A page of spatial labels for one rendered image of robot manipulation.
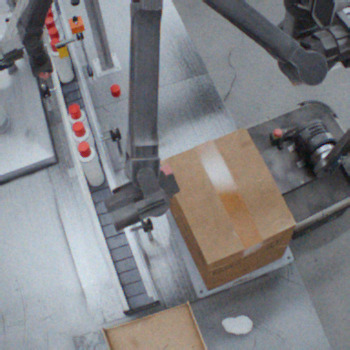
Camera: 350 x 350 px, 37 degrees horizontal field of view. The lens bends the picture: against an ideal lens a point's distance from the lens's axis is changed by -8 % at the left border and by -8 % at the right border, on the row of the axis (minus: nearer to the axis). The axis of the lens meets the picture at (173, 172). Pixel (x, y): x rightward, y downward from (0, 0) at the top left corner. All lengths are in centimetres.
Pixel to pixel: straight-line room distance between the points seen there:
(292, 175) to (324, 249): 41
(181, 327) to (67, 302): 34
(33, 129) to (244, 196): 78
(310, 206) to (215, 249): 108
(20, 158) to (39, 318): 53
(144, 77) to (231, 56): 198
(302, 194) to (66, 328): 122
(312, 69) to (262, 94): 174
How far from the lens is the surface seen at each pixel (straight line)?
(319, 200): 238
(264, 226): 136
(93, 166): 158
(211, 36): 312
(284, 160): 241
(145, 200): 115
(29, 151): 181
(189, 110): 184
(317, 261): 254
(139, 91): 108
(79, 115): 161
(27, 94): 194
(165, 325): 158
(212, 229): 135
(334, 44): 121
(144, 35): 106
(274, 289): 161
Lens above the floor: 238
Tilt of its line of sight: 63 degrees down
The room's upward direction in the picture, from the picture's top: 8 degrees counter-clockwise
